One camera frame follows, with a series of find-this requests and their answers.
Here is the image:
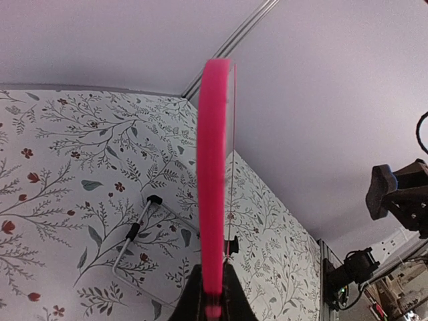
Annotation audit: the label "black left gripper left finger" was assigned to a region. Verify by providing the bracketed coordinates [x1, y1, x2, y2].
[170, 264, 205, 321]

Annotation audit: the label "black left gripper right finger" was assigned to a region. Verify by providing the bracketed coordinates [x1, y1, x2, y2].
[220, 262, 257, 321]

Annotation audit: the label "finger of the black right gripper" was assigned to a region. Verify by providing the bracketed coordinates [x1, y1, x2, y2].
[382, 196, 427, 239]
[381, 158, 428, 215]

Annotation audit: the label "pink framed whiteboard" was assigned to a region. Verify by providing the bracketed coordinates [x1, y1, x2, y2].
[196, 58, 235, 320]

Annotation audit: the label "blue whiteboard eraser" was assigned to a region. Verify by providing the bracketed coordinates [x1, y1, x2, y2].
[365, 165, 398, 221]

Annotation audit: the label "floral patterned table mat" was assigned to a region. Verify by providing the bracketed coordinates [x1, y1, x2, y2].
[1, 89, 198, 320]

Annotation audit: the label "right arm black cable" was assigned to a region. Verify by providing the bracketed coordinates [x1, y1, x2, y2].
[415, 111, 428, 151]

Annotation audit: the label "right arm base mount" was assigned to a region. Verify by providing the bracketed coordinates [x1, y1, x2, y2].
[330, 247, 381, 311]

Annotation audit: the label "wire easel stand black tips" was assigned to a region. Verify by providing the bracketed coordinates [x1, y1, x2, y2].
[112, 195, 241, 308]

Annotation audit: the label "front aluminium rail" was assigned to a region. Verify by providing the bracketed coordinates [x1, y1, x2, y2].
[317, 239, 342, 321]

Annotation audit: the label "right aluminium frame post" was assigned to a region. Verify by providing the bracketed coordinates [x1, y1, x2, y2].
[181, 0, 280, 100]

